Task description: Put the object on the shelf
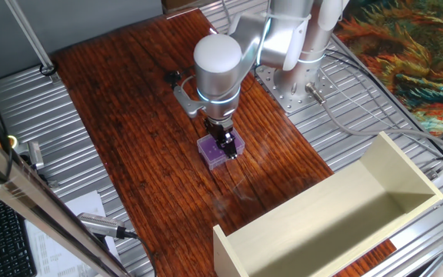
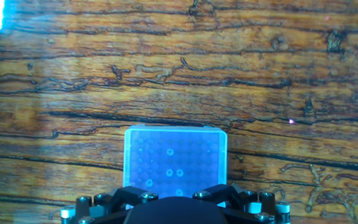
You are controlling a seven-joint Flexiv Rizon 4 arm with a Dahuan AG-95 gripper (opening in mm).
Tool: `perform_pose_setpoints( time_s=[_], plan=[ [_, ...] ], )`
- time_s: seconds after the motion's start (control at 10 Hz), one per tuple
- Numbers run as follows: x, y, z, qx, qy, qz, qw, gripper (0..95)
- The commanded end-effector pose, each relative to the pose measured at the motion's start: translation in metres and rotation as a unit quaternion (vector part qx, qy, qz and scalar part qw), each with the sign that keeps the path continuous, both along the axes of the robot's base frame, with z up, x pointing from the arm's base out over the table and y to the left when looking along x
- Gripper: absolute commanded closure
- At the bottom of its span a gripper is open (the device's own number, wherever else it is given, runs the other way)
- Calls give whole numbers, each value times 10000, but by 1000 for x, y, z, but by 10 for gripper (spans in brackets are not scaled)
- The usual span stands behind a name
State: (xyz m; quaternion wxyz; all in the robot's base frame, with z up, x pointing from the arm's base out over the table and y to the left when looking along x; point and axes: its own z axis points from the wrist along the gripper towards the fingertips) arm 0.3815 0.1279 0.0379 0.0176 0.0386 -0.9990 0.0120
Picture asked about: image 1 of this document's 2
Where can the brown wood grain board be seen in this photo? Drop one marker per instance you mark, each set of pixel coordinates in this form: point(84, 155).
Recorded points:
point(137, 154)

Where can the slanted aluminium frame post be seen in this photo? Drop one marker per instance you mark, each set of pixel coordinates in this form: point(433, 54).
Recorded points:
point(29, 36)

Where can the silver camera with ribbed housing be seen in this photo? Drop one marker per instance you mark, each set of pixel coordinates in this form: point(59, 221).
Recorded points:
point(98, 225)

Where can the printed paper sheet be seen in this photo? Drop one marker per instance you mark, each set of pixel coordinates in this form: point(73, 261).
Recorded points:
point(52, 254)

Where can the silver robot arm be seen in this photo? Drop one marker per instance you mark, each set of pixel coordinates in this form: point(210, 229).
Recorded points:
point(217, 77)

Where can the colourful painted cloth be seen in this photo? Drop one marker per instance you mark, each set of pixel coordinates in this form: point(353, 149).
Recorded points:
point(410, 50)

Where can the clear box with purple insert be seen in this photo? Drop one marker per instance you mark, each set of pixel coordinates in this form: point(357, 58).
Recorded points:
point(210, 152)

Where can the aluminium frame beam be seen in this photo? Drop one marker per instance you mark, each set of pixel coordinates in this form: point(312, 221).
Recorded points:
point(33, 207)

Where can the cream wooden shelf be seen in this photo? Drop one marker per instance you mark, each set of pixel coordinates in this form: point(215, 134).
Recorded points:
point(321, 227)

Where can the brown cardboard box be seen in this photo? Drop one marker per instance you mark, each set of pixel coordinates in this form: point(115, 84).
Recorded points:
point(179, 4)

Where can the black keyboard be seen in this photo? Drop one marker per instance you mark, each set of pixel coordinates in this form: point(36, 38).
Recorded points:
point(2, 238)

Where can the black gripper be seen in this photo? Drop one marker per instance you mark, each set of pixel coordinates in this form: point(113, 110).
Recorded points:
point(217, 129)

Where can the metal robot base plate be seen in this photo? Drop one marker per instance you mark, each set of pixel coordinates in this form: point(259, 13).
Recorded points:
point(271, 90)

